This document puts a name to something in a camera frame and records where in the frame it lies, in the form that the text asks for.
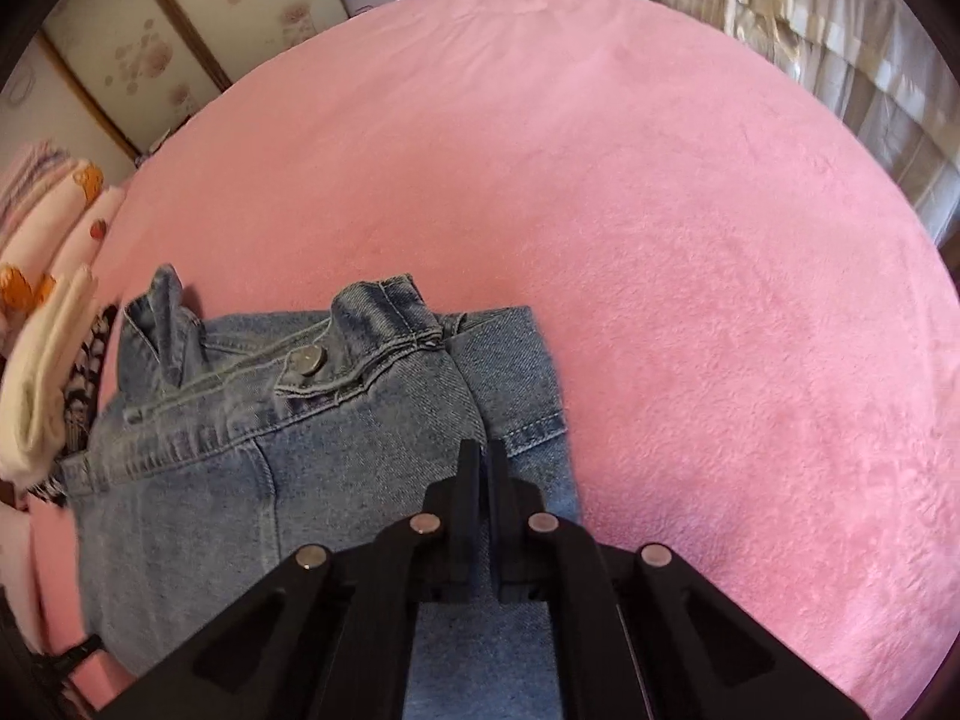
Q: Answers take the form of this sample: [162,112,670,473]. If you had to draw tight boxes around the white pleated curtain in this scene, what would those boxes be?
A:
[604,0,960,250]

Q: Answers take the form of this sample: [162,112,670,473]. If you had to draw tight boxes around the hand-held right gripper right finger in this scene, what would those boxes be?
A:
[489,439,871,720]

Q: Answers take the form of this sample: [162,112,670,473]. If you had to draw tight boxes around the pink fleece blanket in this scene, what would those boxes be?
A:
[30,0,960,720]

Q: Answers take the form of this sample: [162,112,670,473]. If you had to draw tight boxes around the black white patterned cloth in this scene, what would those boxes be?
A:
[27,304,124,505]

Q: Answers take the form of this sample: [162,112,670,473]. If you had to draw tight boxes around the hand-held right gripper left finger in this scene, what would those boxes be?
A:
[97,438,481,720]

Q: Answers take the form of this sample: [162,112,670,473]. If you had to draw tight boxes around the cream folded cloth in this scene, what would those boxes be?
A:
[0,264,100,479]

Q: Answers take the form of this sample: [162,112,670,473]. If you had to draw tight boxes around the blue denim jeans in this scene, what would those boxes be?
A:
[58,264,584,720]

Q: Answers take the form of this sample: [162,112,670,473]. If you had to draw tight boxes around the pink cartoon print quilt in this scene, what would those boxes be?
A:
[0,139,128,331]

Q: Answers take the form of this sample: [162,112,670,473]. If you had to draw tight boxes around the floral wardrobe with shelves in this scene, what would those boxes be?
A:
[0,0,511,188]

